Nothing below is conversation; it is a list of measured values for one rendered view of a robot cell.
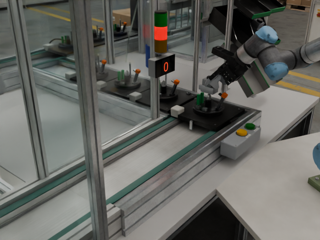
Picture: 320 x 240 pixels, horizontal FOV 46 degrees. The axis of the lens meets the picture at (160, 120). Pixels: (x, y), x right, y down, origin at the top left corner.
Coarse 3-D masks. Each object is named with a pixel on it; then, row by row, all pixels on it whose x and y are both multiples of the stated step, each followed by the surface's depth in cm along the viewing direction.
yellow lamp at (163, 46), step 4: (156, 40) 145; (160, 40) 145; (164, 40) 145; (156, 44) 146; (160, 44) 145; (164, 44) 146; (156, 48) 147; (160, 48) 146; (164, 48) 147; (160, 52) 147; (164, 52) 147
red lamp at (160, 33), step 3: (156, 27) 143; (159, 27) 143; (162, 27) 143; (165, 27) 143; (156, 30) 144; (159, 30) 143; (162, 30) 143; (165, 30) 144; (156, 33) 144; (159, 33) 144; (162, 33) 144; (165, 33) 144; (156, 36) 145; (159, 36) 144; (162, 36) 144; (165, 36) 145; (156, 39) 145; (159, 39) 145; (162, 39) 145; (165, 39) 145
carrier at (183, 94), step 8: (160, 88) 181; (168, 88) 187; (160, 96) 177; (168, 96) 178; (176, 96) 179; (184, 96) 183; (192, 96) 183; (160, 104) 174; (168, 104) 174; (176, 104) 174; (184, 104) 177; (168, 112) 169
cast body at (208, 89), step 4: (208, 76) 161; (204, 80) 161; (204, 84) 162; (208, 84) 161; (200, 88) 164; (204, 88) 163; (208, 88) 161; (212, 88) 160; (208, 92) 162; (212, 92) 161; (216, 92) 163
